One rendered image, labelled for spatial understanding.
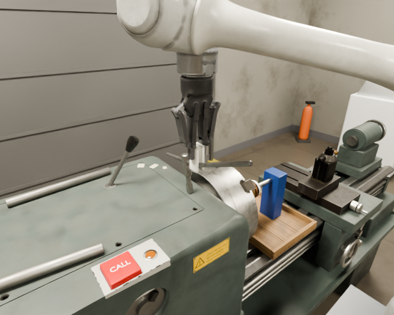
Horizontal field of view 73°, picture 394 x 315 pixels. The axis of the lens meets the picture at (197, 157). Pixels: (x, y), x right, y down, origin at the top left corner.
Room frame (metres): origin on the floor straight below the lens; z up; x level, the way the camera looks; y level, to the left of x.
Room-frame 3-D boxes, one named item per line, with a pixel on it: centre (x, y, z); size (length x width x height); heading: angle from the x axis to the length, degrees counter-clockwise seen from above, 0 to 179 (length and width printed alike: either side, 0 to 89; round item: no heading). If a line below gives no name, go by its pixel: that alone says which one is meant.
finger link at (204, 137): (0.62, -0.01, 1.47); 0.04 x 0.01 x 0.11; 38
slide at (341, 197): (1.19, -0.58, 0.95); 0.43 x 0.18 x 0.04; 37
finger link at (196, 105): (0.60, 0.01, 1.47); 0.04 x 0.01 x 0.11; 38
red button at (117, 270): (0.37, 0.15, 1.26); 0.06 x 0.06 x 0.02; 37
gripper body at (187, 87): (0.61, 0.00, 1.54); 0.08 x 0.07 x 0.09; 128
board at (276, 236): (1.00, -0.30, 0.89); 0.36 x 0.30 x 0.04; 37
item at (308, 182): (1.12, -0.59, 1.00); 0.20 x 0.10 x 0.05; 127
